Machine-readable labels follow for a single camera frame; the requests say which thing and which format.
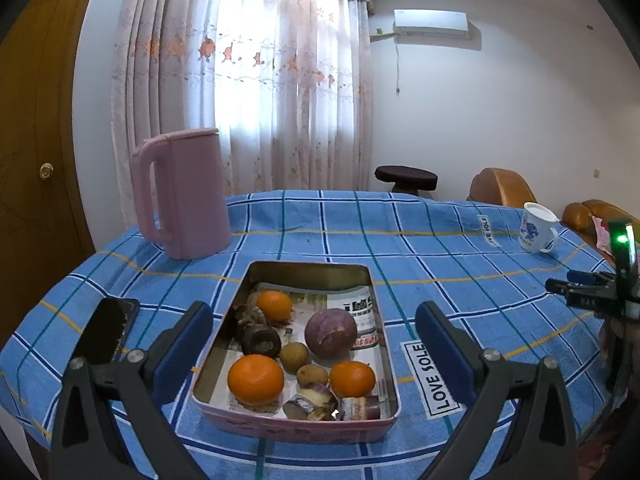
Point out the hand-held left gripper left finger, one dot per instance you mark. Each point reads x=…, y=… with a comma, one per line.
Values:
x=182, y=355

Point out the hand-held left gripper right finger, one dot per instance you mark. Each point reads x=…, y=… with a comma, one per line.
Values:
x=445, y=355

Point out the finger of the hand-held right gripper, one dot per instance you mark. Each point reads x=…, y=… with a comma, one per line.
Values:
x=565, y=287
x=580, y=276

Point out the orange tangerine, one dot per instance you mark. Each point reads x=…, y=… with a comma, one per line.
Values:
x=274, y=306
x=352, y=379
x=255, y=379

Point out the brown kiwi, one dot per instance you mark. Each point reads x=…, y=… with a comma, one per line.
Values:
x=312, y=376
x=293, y=357

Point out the purple passion fruit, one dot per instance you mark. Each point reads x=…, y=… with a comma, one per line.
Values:
x=330, y=332

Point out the pink metal tin box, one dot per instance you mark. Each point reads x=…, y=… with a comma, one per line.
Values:
x=300, y=276

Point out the pink cloth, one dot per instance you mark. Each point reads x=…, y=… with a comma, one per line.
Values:
x=601, y=232

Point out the brown leather armchair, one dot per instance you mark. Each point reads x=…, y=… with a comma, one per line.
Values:
x=585, y=212
x=500, y=187

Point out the white blue printed cup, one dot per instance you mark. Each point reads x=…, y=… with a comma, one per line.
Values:
x=535, y=230

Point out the black smartphone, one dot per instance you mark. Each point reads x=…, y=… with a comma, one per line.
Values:
x=112, y=327

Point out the blue plaid tablecloth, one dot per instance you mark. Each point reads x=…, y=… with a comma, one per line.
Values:
x=450, y=260

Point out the newspaper lining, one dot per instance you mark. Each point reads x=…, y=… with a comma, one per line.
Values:
x=350, y=310

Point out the pink electric kettle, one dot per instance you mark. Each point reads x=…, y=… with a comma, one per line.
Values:
x=190, y=200

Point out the dark round stool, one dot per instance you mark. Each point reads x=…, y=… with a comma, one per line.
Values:
x=405, y=175

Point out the brass door knob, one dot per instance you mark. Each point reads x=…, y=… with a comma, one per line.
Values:
x=46, y=170

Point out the floral sheer curtain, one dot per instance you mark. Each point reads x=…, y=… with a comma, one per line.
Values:
x=275, y=85

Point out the brown wooden door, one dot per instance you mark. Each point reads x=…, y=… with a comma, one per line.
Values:
x=30, y=110

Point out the white air conditioner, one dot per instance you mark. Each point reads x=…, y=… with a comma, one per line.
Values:
x=431, y=22

